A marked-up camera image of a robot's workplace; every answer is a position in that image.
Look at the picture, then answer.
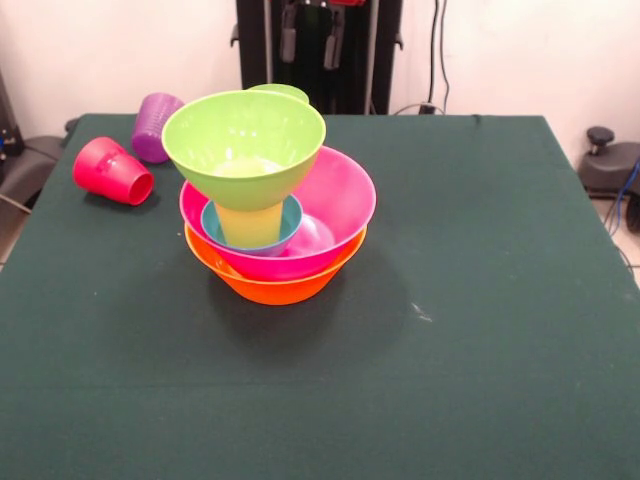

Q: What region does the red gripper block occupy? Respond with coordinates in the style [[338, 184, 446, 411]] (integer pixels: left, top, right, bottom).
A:
[[279, 0, 367, 71]]

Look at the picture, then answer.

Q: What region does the small green plastic bowl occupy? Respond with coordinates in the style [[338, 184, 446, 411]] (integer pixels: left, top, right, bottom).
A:
[[247, 83, 311, 105]]

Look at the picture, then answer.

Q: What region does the large green plastic bowl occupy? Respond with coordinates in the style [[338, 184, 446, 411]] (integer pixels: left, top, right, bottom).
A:
[[160, 89, 327, 213]]

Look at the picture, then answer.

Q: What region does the pink plastic bowl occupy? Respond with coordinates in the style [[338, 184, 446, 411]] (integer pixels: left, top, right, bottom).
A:
[[179, 145, 378, 282]]

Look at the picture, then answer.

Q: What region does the light blue plastic bowl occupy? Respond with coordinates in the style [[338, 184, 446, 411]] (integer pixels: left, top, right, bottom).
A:
[[200, 193, 305, 258]]

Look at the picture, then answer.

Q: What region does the purple plastic cup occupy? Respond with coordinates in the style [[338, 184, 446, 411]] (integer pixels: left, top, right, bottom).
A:
[[130, 91, 186, 165]]

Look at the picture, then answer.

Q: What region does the yellow plastic cup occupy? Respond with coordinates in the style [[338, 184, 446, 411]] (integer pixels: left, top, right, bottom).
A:
[[214, 194, 287, 250]]

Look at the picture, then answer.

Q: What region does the red plastic cup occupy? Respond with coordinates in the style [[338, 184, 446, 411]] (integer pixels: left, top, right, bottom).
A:
[[71, 135, 156, 207]]

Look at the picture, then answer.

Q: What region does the orange plastic bowl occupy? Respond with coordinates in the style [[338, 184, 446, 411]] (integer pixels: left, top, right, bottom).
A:
[[183, 222, 369, 307]]

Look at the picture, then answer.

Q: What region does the black floor stand base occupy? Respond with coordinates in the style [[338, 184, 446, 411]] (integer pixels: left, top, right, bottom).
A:
[[0, 133, 65, 211], [578, 126, 640, 199]]

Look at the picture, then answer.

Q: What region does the black equipment box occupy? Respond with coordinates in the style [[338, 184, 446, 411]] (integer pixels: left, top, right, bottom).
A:
[[0, 69, 25, 160]]

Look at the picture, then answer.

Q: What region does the dark green tablecloth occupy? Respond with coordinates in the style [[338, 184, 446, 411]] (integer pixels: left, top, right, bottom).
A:
[[0, 113, 640, 480]]

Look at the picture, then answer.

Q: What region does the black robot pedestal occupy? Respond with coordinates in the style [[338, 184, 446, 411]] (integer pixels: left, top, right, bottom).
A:
[[230, 0, 404, 115]]

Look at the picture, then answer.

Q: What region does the black wall cable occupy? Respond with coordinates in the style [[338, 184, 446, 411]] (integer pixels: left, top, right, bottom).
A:
[[439, 0, 451, 110], [427, 0, 441, 104]]

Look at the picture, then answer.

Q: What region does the blue cable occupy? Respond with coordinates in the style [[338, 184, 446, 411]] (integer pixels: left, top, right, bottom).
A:
[[603, 158, 640, 236]]

